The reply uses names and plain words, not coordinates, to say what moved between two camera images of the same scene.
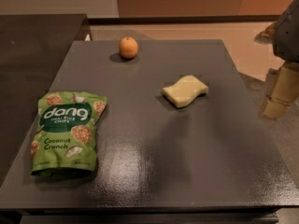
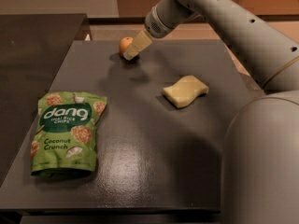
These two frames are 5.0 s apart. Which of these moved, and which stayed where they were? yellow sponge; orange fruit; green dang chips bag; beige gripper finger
Moved: beige gripper finger
Stayed: green dang chips bag; orange fruit; yellow sponge
